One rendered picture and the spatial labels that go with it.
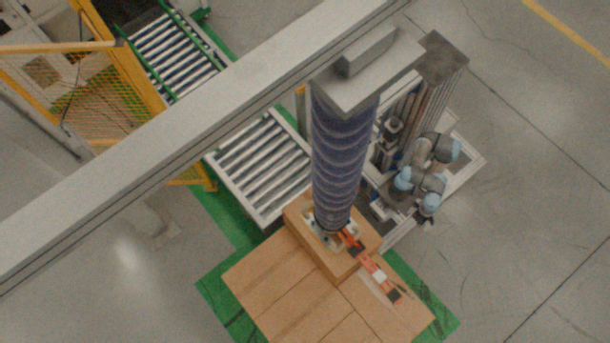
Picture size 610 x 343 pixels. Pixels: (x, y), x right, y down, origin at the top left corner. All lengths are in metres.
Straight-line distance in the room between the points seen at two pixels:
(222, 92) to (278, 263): 2.51
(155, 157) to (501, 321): 3.55
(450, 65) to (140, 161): 1.72
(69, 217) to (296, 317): 2.53
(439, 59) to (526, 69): 2.82
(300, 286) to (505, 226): 1.92
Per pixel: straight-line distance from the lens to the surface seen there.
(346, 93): 1.24
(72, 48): 2.59
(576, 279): 4.51
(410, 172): 2.27
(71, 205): 1.05
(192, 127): 1.03
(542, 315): 4.34
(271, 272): 3.45
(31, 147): 2.63
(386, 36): 1.25
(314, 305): 3.40
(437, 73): 2.35
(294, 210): 3.12
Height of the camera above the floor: 3.93
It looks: 68 degrees down
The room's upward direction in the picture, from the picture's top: 5 degrees counter-clockwise
